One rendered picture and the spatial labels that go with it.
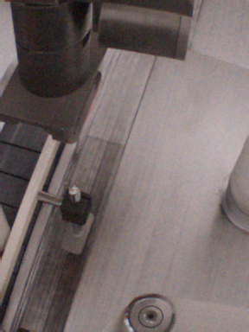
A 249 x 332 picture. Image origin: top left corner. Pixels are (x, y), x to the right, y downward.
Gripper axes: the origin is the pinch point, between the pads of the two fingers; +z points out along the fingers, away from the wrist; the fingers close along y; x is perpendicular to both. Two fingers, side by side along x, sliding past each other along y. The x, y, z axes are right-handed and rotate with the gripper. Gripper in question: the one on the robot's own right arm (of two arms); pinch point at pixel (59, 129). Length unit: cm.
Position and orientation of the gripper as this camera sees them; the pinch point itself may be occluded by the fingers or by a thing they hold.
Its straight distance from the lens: 50.7
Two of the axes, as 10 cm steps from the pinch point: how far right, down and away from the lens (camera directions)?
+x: -9.6, -2.6, 0.9
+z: -0.4, 4.7, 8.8
